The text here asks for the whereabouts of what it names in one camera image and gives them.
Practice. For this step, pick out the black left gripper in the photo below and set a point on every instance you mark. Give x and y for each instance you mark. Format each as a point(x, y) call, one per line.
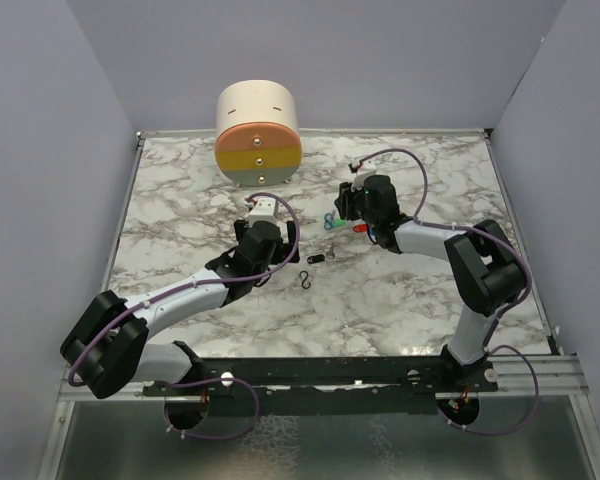
point(284, 248)

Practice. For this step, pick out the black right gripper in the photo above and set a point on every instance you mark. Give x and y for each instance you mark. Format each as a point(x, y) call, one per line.
point(345, 200)

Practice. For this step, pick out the light blue S carabiner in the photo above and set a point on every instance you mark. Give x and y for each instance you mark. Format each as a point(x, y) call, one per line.
point(328, 221)

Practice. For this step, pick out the small red key tag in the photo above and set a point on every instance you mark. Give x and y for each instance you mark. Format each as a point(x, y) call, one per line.
point(362, 228)

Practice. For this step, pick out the black S carabiner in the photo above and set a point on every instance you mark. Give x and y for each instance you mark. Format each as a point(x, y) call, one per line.
point(305, 279)

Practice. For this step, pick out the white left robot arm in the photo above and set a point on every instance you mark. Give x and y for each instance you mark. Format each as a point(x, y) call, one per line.
point(107, 347)

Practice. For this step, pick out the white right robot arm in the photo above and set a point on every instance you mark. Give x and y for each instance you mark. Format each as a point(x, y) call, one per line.
point(490, 276)

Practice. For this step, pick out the round three-drawer mini cabinet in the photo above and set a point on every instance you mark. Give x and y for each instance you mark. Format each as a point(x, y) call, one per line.
point(257, 136)

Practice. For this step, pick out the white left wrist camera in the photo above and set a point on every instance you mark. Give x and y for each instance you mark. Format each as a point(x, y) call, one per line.
point(263, 209)

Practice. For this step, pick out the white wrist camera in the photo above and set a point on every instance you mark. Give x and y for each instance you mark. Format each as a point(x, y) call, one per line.
point(362, 170)
point(263, 209)

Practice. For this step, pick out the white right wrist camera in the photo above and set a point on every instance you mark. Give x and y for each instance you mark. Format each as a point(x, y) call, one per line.
point(362, 170)

